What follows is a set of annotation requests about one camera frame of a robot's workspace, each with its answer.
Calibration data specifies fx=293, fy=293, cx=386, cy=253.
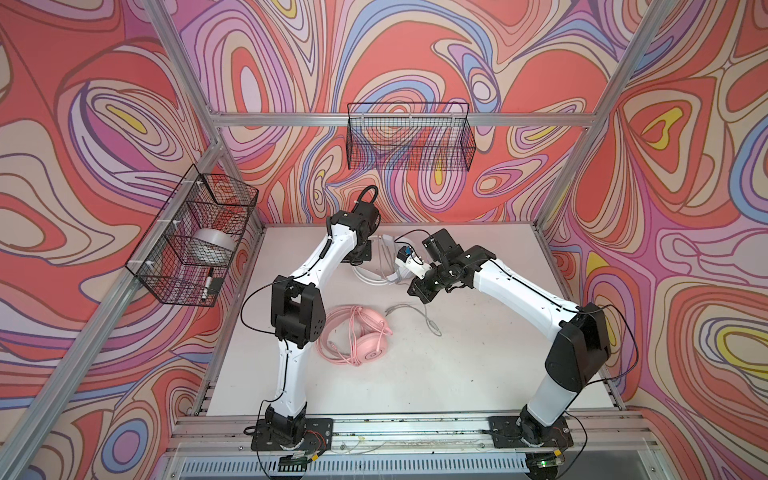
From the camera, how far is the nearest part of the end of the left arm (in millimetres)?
680

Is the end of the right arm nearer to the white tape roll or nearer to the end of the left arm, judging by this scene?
the end of the left arm

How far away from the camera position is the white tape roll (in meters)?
0.71

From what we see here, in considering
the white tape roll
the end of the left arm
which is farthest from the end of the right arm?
the white tape roll

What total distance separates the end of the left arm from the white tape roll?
0.90 feet
